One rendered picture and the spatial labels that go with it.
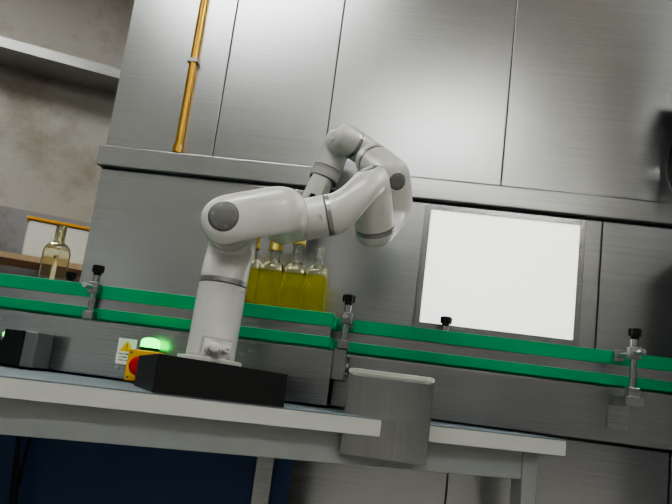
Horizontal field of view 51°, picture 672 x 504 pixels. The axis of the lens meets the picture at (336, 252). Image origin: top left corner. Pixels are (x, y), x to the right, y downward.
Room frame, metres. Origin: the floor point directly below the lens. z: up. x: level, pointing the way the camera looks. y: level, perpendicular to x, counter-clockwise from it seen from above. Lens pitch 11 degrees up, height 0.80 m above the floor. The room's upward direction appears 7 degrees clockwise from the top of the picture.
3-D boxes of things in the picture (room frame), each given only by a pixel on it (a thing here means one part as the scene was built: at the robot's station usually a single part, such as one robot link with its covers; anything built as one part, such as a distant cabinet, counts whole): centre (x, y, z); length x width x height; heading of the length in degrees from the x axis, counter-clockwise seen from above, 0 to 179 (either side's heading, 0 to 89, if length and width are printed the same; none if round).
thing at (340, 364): (1.67, -0.05, 0.85); 0.09 x 0.04 x 0.07; 175
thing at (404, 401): (1.57, -0.15, 0.79); 0.27 x 0.17 x 0.08; 175
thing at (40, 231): (4.02, 1.57, 1.39); 0.39 x 0.32 x 0.22; 112
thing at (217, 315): (1.39, 0.21, 0.89); 0.16 x 0.13 x 0.15; 21
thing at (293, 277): (1.79, 0.10, 0.99); 0.06 x 0.06 x 0.21; 84
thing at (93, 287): (1.66, 0.56, 0.94); 0.07 x 0.04 x 0.13; 175
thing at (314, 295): (1.78, 0.04, 0.99); 0.06 x 0.06 x 0.21; 86
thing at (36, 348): (1.64, 0.67, 0.79); 0.08 x 0.08 x 0.08; 85
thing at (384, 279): (1.90, -0.21, 1.15); 0.90 x 0.03 x 0.34; 85
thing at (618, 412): (1.59, -0.68, 0.90); 0.17 x 0.05 x 0.23; 175
